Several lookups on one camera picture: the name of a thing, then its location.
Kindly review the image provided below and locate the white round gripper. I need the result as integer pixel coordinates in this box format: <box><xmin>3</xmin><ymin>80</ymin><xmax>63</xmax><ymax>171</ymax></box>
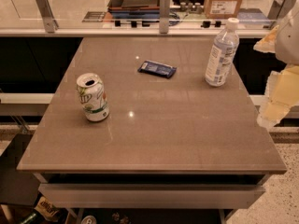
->
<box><xmin>253</xmin><ymin>0</ymin><xmax>299</xmax><ymax>129</ymax></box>

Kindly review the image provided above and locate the white green 7up can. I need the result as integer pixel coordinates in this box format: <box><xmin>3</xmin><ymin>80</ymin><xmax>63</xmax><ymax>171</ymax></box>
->
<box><xmin>77</xmin><ymin>73</ymin><xmax>109</xmax><ymax>122</ymax></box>

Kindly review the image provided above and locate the clear blue plastic bottle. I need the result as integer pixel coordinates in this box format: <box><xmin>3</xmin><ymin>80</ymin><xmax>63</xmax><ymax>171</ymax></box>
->
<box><xmin>205</xmin><ymin>18</ymin><xmax>239</xmax><ymax>87</ymax></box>

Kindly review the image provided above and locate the green glass bottle below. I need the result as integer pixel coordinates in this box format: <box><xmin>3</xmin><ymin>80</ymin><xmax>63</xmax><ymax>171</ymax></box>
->
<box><xmin>18</xmin><ymin>212</ymin><xmax>41</xmax><ymax>224</ymax></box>

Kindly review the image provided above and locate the brown cardboard box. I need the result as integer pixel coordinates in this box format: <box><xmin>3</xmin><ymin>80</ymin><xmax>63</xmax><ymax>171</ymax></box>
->
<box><xmin>204</xmin><ymin>0</ymin><xmax>242</xmax><ymax>19</ymax></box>

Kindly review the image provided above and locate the dark blue snack packet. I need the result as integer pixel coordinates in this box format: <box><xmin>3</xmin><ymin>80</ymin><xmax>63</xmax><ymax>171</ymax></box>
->
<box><xmin>137</xmin><ymin>60</ymin><xmax>177</xmax><ymax>78</ymax></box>

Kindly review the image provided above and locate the brown snack bag below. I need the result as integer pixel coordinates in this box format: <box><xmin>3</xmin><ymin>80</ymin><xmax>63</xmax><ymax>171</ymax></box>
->
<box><xmin>35</xmin><ymin>197</ymin><xmax>60</xmax><ymax>222</ymax></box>

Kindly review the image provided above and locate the right metal glass bracket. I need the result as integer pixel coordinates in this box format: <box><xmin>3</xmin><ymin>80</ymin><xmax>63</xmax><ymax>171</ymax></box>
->
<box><xmin>267</xmin><ymin>0</ymin><xmax>297</xmax><ymax>26</ymax></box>

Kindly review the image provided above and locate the metal glass bracket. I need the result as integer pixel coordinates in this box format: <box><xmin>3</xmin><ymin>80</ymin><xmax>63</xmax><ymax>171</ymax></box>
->
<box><xmin>36</xmin><ymin>0</ymin><xmax>59</xmax><ymax>33</ymax></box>
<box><xmin>159</xmin><ymin>0</ymin><xmax>170</xmax><ymax>34</ymax></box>
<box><xmin>267</xmin><ymin>0</ymin><xmax>297</xmax><ymax>26</ymax></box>

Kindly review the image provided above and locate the middle metal glass bracket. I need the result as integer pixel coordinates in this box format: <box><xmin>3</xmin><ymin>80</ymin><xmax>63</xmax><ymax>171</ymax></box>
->
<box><xmin>159</xmin><ymin>0</ymin><xmax>170</xmax><ymax>34</ymax></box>

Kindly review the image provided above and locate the left metal glass bracket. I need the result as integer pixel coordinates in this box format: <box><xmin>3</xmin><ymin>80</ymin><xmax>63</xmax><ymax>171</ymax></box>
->
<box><xmin>36</xmin><ymin>0</ymin><xmax>59</xmax><ymax>33</ymax></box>

